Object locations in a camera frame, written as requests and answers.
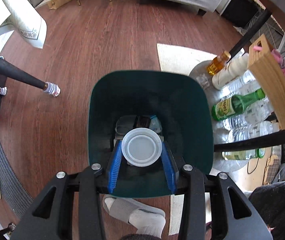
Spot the blue white plastic bag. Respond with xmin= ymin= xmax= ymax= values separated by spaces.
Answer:
xmin=149 ymin=115 xmax=162 ymax=134

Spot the dark green trash bin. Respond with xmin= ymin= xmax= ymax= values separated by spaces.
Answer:
xmin=88 ymin=70 xmax=213 ymax=198

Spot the grey slipper foot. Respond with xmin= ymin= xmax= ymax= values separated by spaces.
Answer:
xmin=102 ymin=194 xmax=166 ymax=239

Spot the green glass bottle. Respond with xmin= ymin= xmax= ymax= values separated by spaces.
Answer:
xmin=211 ymin=88 xmax=266 ymax=121

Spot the grey striped floor mat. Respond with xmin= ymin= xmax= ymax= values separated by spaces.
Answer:
xmin=0 ymin=142 xmax=33 ymax=219

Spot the amber liquid bottle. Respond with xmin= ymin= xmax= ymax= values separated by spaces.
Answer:
xmin=206 ymin=50 xmax=231 ymax=75

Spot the white plastic bottle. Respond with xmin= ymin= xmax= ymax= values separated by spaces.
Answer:
xmin=211 ymin=53 xmax=249 ymax=90

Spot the wooden crate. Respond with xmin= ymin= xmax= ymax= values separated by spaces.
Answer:
xmin=247 ymin=35 xmax=285 ymax=129

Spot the black table leg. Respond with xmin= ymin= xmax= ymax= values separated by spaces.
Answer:
xmin=0 ymin=58 xmax=61 ymax=97

